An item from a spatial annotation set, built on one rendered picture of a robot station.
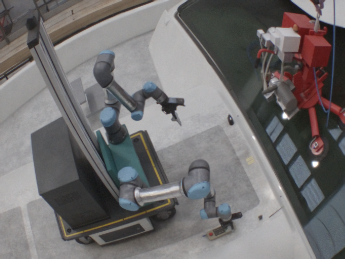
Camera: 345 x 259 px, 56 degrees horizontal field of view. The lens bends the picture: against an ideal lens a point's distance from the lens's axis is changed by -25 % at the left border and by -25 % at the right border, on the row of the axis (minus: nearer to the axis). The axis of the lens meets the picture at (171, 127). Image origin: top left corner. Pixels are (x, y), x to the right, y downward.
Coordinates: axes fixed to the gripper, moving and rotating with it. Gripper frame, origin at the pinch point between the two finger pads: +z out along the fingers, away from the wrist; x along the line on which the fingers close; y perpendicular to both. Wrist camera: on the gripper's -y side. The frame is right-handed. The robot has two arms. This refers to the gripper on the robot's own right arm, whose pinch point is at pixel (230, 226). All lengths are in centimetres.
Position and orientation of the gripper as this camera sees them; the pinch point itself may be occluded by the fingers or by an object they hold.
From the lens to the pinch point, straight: 278.7
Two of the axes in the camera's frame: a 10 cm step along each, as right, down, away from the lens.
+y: -9.2, 3.9, -0.5
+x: 3.2, 6.8, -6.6
